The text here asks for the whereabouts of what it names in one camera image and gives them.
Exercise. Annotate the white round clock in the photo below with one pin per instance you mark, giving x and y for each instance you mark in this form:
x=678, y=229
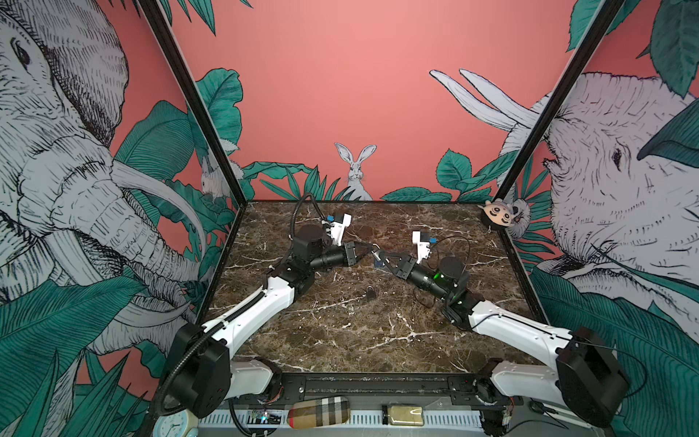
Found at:
x=182, y=424

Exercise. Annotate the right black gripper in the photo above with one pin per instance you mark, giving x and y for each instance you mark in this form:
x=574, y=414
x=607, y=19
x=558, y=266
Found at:
x=410, y=264

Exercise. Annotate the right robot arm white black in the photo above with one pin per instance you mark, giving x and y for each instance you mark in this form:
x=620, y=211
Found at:
x=575, y=368

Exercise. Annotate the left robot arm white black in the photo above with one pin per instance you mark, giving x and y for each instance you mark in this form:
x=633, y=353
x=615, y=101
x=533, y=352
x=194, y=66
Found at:
x=200, y=373

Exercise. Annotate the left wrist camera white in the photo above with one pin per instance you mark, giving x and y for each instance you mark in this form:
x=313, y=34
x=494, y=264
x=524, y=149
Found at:
x=335, y=227

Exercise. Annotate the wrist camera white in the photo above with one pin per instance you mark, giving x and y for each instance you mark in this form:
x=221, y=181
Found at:
x=423, y=241
x=335, y=227

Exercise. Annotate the cartoon face sticker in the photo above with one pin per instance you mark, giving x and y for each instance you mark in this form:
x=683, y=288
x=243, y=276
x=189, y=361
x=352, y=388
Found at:
x=499, y=212

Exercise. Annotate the plaid cylindrical case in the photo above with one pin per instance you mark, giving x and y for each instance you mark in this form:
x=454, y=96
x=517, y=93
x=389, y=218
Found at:
x=319, y=413

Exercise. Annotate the gold rectangular box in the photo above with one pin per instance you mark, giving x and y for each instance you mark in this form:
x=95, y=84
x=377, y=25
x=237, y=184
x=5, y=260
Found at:
x=402, y=415

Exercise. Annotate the black front rail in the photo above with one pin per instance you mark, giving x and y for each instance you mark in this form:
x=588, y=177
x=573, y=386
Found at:
x=477, y=390

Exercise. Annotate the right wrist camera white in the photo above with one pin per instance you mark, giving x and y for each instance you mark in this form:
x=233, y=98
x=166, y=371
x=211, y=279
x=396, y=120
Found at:
x=423, y=241

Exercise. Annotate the small circuit board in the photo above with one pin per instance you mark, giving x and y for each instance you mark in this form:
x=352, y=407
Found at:
x=265, y=418

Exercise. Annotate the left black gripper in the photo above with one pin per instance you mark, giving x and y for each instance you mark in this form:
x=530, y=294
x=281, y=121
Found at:
x=350, y=254

